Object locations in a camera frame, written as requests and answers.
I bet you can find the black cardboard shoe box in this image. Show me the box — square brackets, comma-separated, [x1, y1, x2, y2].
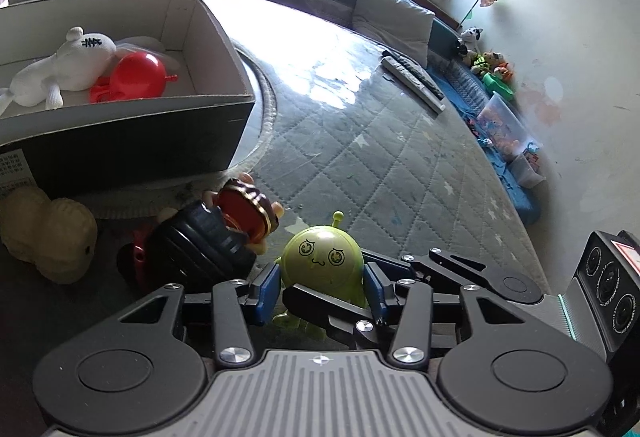
[0, 0, 257, 200]

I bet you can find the grey cushion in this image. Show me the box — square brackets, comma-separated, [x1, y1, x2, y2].
[352, 0, 436, 68]

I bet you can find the black-haired doll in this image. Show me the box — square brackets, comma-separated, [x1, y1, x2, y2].
[117, 172, 286, 295]

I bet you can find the small clear plastic box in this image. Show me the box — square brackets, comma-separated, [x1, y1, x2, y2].
[510, 152, 546, 189]

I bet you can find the white plush rabbit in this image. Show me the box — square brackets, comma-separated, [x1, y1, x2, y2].
[0, 26, 118, 115]

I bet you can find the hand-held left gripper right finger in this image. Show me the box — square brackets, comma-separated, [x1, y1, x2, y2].
[362, 262, 526, 366]

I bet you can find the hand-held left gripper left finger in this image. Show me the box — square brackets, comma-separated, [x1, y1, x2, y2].
[117, 263, 282, 366]

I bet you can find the black white plush cow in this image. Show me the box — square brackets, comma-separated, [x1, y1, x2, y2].
[456, 27, 484, 63]

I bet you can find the green alien toy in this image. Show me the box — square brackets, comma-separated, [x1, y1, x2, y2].
[272, 211, 368, 340]

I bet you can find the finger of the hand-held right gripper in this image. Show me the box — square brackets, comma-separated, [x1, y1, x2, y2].
[282, 283, 397, 350]
[360, 247, 545, 304]

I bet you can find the grey remote control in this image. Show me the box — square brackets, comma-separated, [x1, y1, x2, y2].
[381, 57, 447, 114]

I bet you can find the clear plastic toy bin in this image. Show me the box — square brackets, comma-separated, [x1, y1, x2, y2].
[475, 92, 531, 160]

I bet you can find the small plush toy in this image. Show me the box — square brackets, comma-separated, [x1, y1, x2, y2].
[492, 62, 517, 88]
[470, 51, 497, 77]

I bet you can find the red plastic octopus toy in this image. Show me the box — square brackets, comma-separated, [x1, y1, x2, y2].
[90, 51, 178, 104]

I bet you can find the black remote control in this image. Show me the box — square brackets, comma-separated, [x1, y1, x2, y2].
[382, 50, 446, 100]

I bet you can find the beige squishy toy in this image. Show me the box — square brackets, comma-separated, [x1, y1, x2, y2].
[0, 187, 98, 285]

